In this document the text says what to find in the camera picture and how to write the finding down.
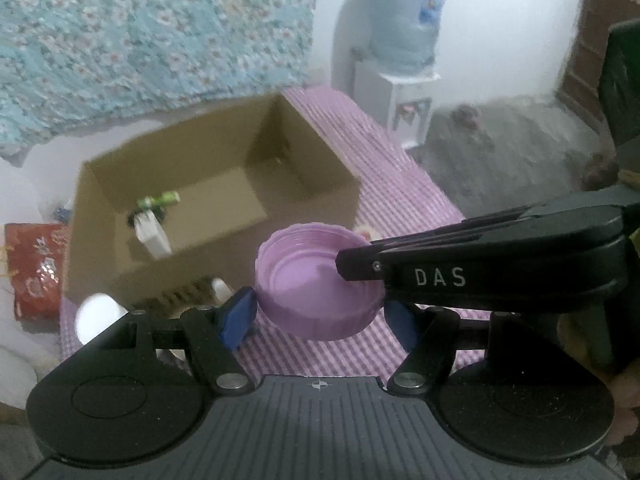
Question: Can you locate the green dropper bottle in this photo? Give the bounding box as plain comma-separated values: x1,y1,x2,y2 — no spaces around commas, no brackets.
209,276,235,308

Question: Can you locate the purple plastic lid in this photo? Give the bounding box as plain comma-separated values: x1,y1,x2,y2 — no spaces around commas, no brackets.
254,223,386,341

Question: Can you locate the dark green panel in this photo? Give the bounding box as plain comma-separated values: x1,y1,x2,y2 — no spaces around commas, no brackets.
599,22,640,147

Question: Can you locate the brown fuzzy object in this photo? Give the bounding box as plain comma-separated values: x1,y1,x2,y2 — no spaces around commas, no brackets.
582,152,623,193

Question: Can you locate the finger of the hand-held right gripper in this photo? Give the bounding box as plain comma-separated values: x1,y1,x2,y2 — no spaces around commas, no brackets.
367,202,556,253

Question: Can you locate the green lip balm tube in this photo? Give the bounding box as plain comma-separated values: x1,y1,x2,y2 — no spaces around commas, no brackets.
137,191,181,209

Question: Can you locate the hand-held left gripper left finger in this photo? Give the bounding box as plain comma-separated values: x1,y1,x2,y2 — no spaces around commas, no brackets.
75,287,259,396

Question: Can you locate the cardboard box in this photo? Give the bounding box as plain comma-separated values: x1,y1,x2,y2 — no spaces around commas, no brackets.
62,92,362,306

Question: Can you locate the blue water jug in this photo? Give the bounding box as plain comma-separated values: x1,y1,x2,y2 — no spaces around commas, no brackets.
357,0,448,73

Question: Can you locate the red printed bag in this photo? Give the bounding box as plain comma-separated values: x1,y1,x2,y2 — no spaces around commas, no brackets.
4,222,71,321

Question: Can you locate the black key fob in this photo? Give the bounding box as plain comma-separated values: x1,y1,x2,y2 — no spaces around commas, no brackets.
127,205,168,228

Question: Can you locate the white water dispenser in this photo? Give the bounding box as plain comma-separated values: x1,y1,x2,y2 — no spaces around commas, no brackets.
352,50,441,151

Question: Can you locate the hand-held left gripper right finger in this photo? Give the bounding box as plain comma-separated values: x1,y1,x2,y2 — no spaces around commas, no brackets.
384,300,559,396

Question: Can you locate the teal floral cloth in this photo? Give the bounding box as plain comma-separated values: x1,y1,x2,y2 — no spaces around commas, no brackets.
0,0,348,158

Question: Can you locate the white plastic bottle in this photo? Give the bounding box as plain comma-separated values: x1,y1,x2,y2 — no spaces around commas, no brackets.
75,294,128,346

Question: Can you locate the white charger plug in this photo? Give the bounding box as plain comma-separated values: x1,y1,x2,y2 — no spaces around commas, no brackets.
132,210,173,261

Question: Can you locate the purple checkered tablecloth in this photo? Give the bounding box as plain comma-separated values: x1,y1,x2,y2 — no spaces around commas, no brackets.
57,85,468,378

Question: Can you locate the person's right forearm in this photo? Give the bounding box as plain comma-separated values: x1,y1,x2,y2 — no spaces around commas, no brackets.
607,360,640,448

